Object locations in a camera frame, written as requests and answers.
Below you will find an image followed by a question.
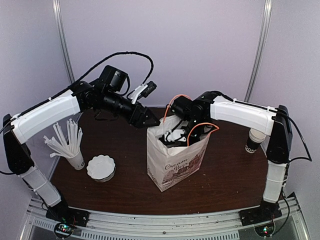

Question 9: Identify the white paper takeout bag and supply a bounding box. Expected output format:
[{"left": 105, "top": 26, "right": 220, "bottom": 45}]
[{"left": 146, "top": 94, "right": 221, "bottom": 193}]

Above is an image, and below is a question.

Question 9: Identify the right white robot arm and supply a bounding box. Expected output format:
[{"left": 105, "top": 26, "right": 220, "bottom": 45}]
[{"left": 170, "top": 91, "right": 293, "bottom": 221}]

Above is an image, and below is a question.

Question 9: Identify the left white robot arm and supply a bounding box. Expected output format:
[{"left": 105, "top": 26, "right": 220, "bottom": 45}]
[{"left": 2, "top": 65, "right": 160, "bottom": 222}]

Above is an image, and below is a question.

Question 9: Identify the white fluted dish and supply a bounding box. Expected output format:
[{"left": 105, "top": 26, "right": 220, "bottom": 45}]
[{"left": 86, "top": 154, "right": 116, "bottom": 183}]

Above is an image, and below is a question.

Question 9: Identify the bundle of wrapped straws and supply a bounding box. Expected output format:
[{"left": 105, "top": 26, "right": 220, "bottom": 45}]
[{"left": 43, "top": 118, "right": 83, "bottom": 159}]

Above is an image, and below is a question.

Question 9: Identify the white cup holding straws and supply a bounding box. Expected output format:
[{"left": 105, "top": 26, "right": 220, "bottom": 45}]
[{"left": 65, "top": 149, "right": 85, "bottom": 171}]

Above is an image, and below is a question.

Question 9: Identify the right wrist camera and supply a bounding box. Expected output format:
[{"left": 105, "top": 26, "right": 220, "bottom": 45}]
[{"left": 159, "top": 129, "right": 187, "bottom": 146}]

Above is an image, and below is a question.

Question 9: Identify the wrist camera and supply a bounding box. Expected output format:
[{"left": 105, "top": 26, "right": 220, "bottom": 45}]
[
  {"left": 127, "top": 81, "right": 157, "bottom": 104},
  {"left": 159, "top": 129, "right": 187, "bottom": 146}
]

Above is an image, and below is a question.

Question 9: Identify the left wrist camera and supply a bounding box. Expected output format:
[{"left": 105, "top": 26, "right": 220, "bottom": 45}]
[{"left": 127, "top": 81, "right": 157, "bottom": 104}]

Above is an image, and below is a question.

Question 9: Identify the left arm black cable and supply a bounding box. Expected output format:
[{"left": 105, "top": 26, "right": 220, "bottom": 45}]
[{"left": 0, "top": 51, "right": 155, "bottom": 131}]

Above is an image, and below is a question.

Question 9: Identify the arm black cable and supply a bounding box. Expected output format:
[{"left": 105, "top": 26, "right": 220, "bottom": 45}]
[
  {"left": 0, "top": 51, "right": 155, "bottom": 131},
  {"left": 282, "top": 109, "right": 313, "bottom": 162}
]

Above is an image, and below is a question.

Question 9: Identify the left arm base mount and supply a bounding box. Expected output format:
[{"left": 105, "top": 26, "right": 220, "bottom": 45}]
[{"left": 45, "top": 206, "right": 90, "bottom": 227}]

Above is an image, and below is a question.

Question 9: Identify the aluminium front rail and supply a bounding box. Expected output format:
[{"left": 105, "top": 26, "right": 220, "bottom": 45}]
[{"left": 21, "top": 196, "right": 307, "bottom": 240}]

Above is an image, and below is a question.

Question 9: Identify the left aluminium frame post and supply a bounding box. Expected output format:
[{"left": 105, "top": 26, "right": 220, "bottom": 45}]
[{"left": 52, "top": 0, "right": 79, "bottom": 93}]

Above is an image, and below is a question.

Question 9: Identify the aluminium frame post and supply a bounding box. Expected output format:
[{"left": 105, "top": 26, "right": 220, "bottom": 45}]
[
  {"left": 52, "top": 0, "right": 79, "bottom": 93},
  {"left": 244, "top": 0, "right": 273, "bottom": 102}
]

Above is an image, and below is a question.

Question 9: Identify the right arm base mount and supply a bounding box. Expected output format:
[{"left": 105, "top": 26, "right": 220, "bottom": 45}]
[{"left": 239, "top": 206, "right": 282, "bottom": 227}]

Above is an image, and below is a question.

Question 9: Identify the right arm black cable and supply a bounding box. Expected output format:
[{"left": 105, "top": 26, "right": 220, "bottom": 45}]
[{"left": 282, "top": 109, "right": 313, "bottom": 162}]

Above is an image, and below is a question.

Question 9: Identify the right aluminium frame post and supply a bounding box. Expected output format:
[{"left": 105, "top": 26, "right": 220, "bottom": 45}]
[{"left": 244, "top": 0, "right": 273, "bottom": 102}]

